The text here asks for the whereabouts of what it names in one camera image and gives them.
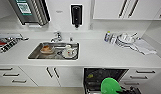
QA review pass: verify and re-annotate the small green item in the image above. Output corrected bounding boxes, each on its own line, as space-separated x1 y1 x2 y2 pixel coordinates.
100 77 123 94

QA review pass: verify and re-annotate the stainless steel dishwasher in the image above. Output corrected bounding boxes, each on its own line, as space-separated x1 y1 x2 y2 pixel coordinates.
83 68 130 94

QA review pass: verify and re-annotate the blue dish soap bottle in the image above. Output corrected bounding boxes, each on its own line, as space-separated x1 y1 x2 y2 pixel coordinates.
103 30 112 43

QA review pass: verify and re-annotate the white double-door base cabinet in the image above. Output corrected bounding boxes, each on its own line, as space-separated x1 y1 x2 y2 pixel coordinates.
19 66 85 88

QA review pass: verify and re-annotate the white dirty plate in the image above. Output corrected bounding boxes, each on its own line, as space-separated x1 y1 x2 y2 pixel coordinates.
61 47 78 60

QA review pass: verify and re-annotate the white cup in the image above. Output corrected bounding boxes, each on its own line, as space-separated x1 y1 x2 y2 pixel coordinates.
64 44 73 52

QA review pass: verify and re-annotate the chrome sink faucet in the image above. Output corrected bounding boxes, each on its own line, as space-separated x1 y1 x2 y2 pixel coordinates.
50 31 63 43

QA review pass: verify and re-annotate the plastic container with food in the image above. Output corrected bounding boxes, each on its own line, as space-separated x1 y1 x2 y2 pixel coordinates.
40 44 55 55

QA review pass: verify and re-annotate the stainless steel sink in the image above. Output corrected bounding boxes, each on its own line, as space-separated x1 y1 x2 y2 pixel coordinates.
27 41 81 62

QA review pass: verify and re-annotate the grey paper towel dispenser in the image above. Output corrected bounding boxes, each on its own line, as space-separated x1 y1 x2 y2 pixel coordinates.
8 0 51 27

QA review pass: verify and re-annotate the dish drying rack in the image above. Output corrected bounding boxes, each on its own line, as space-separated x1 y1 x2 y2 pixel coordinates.
0 34 29 54

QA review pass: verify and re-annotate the white wall outlet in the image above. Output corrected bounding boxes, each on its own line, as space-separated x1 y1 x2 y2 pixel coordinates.
88 22 94 30

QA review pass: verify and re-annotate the white wall cabinet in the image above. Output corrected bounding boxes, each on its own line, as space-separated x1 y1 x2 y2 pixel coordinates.
92 0 161 21

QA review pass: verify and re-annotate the black wall soap dispenser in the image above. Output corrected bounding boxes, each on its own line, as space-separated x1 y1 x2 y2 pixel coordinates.
69 3 84 29

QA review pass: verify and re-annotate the small wall label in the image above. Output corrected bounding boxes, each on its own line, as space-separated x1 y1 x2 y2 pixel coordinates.
55 10 64 14

